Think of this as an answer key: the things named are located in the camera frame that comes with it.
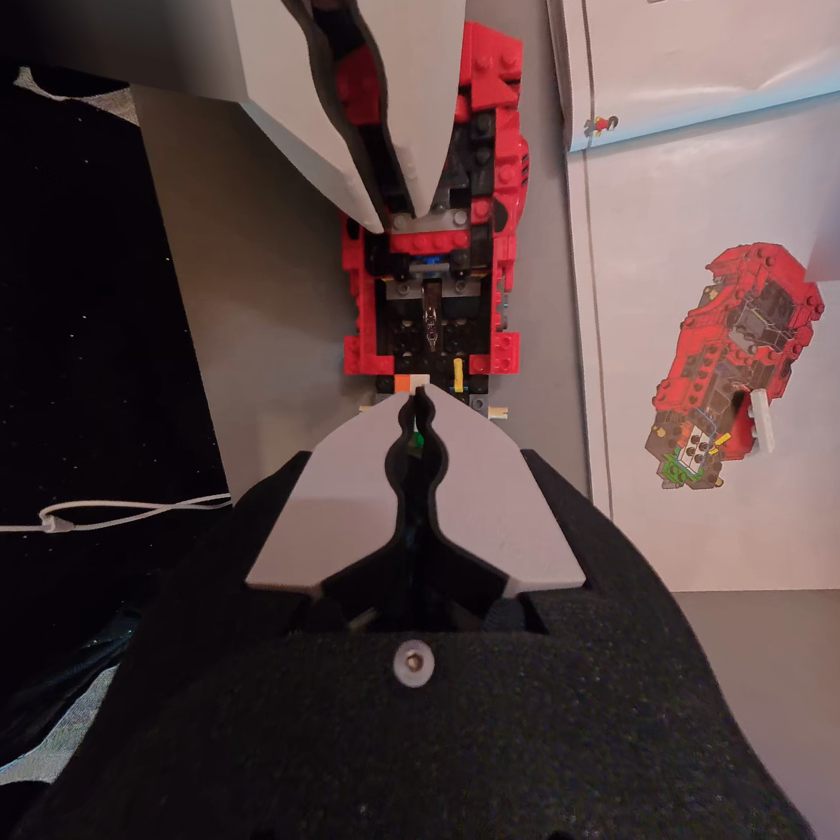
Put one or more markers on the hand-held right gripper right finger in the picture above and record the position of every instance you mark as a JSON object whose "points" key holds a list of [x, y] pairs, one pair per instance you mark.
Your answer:
{"points": [[505, 512]]}

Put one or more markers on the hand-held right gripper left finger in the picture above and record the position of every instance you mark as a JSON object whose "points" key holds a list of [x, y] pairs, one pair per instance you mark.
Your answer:
{"points": [[328, 512]]}

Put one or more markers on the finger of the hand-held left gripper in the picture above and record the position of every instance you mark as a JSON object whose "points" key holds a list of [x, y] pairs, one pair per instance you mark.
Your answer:
{"points": [[420, 79], [282, 79]]}

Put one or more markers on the red lego car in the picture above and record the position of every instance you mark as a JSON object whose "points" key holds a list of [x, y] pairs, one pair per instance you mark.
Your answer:
{"points": [[505, 197]]}

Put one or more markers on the lego instruction booklet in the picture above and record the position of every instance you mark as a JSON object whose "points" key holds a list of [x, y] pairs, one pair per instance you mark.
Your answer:
{"points": [[689, 229]]}

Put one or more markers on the dark cloth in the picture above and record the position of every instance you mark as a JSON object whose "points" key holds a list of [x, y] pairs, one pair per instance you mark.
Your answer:
{"points": [[79, 328]]}

